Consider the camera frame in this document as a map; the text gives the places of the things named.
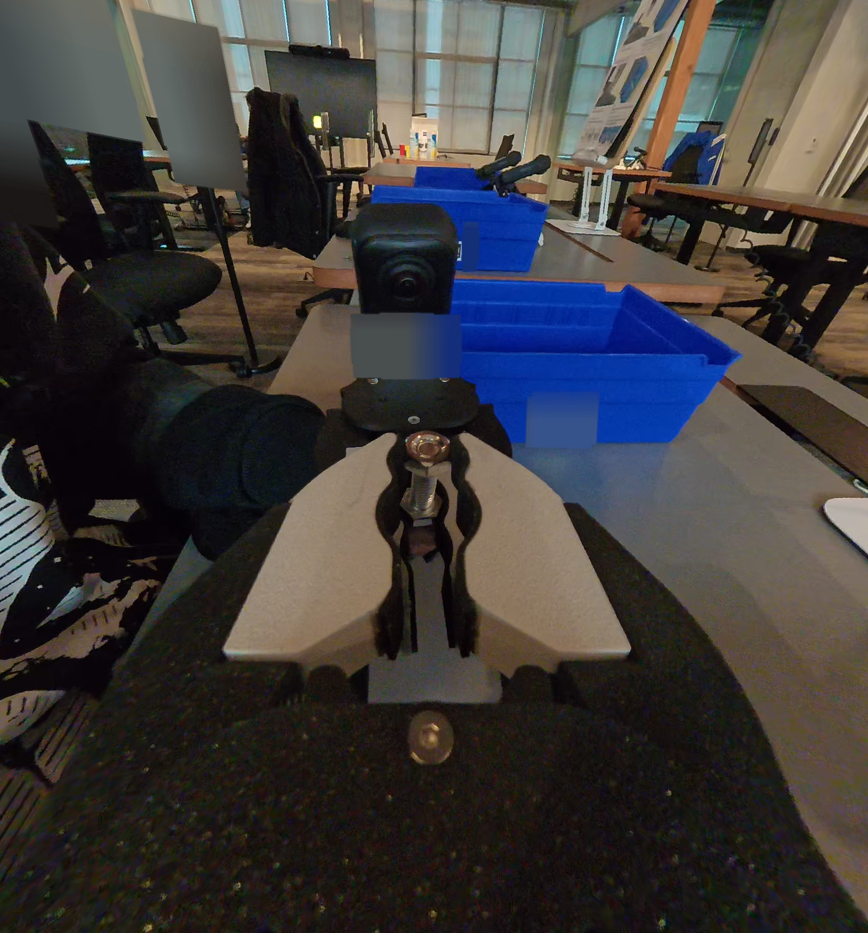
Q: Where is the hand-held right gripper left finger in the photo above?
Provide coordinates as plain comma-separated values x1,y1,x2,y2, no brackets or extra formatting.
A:
222,432,416,677

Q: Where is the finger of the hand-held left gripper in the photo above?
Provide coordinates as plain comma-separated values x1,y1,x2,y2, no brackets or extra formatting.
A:
399,510,419,653
437,510,458,651

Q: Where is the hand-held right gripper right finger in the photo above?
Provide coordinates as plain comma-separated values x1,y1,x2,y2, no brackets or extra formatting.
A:
444,432,633,677

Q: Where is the steel hex bolt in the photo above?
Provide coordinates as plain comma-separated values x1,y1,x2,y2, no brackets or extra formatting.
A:
401,432,443,524

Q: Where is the steel hex nut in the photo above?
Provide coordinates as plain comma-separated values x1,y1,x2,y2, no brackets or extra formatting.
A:
403,430,454,465

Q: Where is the blue divided plastic bin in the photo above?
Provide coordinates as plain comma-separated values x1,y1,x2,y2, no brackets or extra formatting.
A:
448,277,742,447

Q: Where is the person's left forearm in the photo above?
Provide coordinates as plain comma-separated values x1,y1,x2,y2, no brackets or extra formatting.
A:
36,350,327,562

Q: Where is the black jacket on chair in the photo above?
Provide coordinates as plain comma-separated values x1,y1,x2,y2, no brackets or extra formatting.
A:
246,87,333,256

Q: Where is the dark screen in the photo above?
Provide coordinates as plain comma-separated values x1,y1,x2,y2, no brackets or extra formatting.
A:
265,45,378,139

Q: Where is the white desk stand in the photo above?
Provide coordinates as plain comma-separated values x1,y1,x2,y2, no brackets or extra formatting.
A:
546,164,624,238
823,498,868,584

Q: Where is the leaning poster board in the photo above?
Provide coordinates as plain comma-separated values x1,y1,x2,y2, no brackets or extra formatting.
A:
583,0,690,157

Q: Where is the blue jacket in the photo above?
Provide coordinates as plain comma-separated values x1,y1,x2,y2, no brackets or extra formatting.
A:
663,131,726,187

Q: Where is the wooden desk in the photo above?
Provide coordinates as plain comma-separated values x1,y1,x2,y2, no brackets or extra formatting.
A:
652,182,868,351

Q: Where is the dark cable tray cover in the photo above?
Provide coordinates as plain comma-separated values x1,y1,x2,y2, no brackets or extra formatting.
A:
736,385,868,497

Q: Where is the wooden post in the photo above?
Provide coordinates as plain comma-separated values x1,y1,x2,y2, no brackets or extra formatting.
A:
619,0,719,238

